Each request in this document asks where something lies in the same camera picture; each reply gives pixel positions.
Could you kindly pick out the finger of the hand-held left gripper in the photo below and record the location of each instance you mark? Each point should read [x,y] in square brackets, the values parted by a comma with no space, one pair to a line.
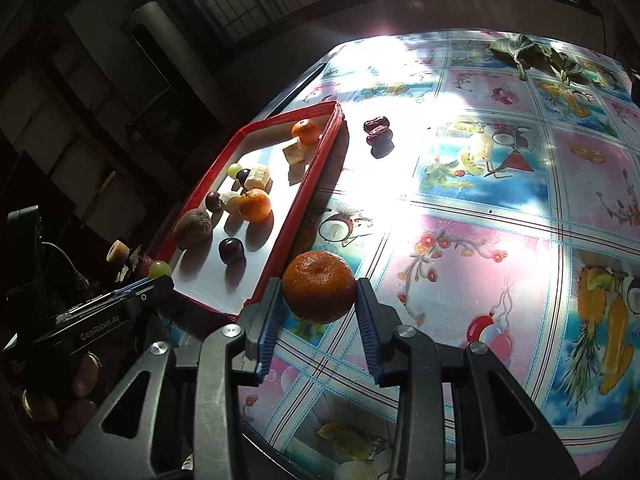
[150,292]

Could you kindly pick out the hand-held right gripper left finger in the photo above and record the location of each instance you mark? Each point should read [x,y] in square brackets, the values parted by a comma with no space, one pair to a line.
[267,330]

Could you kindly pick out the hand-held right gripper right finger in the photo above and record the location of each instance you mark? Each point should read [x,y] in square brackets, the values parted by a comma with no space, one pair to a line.
[370,330]

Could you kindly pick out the green grape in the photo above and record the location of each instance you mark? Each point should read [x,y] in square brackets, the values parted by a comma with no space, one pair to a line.
[160,269]
[233,170]

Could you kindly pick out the red rimmed white tray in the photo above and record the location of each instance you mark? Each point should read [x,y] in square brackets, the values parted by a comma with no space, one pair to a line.
[250,272]

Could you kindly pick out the orange tangerine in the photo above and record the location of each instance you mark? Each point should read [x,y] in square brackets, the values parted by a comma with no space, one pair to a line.
[319,286]
[305,131]
[255,205]

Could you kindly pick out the pale banana chunk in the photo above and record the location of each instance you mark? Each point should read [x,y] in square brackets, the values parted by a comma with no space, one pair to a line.
[231,204]
[118,251]
[294,151]
[260,176]

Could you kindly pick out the red date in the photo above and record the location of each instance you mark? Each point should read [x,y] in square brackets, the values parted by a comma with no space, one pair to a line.
[379,138]
[376,124]

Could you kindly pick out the person's left hand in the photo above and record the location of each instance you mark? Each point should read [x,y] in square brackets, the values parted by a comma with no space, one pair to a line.
[82,377]

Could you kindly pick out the fruit print plastic tablecloth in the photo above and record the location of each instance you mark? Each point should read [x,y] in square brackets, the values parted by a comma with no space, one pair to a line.
[475,210]

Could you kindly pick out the white cylindrical pipe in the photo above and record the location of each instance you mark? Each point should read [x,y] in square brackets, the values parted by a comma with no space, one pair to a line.
[160,30]

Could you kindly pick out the green leafy sprig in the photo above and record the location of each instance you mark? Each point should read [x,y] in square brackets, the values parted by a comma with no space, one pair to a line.
[530,55]

